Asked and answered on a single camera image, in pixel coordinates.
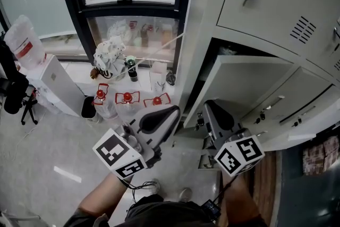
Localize person's right shoe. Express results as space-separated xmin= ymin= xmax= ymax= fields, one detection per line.
xmin=178 ymin=187 xmax=193 ymax=203

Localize person's shoe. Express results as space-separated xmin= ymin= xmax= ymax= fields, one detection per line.
xmin=150 ymin=178 xmax=162 ymax=195
xmin=178 ymin=187 xmax=193 ymax=203

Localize clear water jug red cap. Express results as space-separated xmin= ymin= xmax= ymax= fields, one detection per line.
xmin=91 ymin=83 xmax=120 ymax=120
xmin=114 ymin=91 xmax=141 ymax=123
xmin=143 ymin=93 xmax=172 ymax=110
xmin=34 ymin=87 xmax=63 ymax=115

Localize thin black cable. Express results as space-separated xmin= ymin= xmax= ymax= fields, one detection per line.
xmin=119 ymin=178 xmax=160 ymax=191

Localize person's black shorts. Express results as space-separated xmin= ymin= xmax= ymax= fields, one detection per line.
xmin=114 ymin=194 xmax=229 ymax=227

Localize black office chair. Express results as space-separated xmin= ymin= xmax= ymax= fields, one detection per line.
xmin=0 ymin=39 xmax=39 ymax=125

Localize large clear dispenser water bottle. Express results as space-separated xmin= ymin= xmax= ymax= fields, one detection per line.
xmin=4 ymin=14 xmax=46 ymax=70

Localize small black screen device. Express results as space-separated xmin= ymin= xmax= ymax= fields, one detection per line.
xmin=201 ymin=199 xmax=222 ymax=221

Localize black thermos bottle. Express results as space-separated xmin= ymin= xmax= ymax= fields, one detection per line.
xmin=125 ymin=55 xmax=139 ymax=82

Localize small white trash bin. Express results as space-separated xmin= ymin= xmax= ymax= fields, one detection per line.
xmin=80 ymin=95 xmax=103 ymax=124

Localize white water dispenser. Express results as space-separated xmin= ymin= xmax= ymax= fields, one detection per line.
xmin=26 ymin=54 xmax=86 ymax=117

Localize black window frame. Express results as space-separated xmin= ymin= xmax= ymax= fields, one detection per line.
xmin=54 ymin=0 xmax=197 ymax=75

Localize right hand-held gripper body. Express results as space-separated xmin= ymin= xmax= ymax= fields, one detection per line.
xmin=205 ymin=128 xmax=266 ymax=178

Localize person's right forearm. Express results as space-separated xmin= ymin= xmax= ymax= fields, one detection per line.
xmin=222 ymin=174 xmax=260 ymax=224

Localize brown patterned cardboard box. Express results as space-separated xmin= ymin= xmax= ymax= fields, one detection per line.
xmin=302 ymin=135 xmax=340 ymax=176

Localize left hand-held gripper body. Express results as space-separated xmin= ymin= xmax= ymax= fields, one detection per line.
xmin=92 ymin=121 xmax=162 ymax=179

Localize white paper bag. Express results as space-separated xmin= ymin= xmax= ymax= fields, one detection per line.
xmin=148 ymin=61 xmax=168 ymax=93

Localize person's grey t-shirt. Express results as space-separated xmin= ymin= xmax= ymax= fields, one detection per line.
xmin=63 ymin=207 xmax=109 ymax=227

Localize person's left shoe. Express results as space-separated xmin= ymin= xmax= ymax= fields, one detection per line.
xmin=150 ymin=178 xmax=162 ymax=195

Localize white refrigerator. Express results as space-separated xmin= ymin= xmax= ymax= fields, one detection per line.
xmin=261 ymin=107 xmax=340 ymax=152

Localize person's left forearm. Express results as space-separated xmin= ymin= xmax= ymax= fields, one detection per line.
xmin=78 ymin=174 xmax=131 ymax=218

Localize brown wooden slat platform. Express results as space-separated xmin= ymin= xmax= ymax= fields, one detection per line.
xmin=219 ymin=150 xmax=282 ymax=227

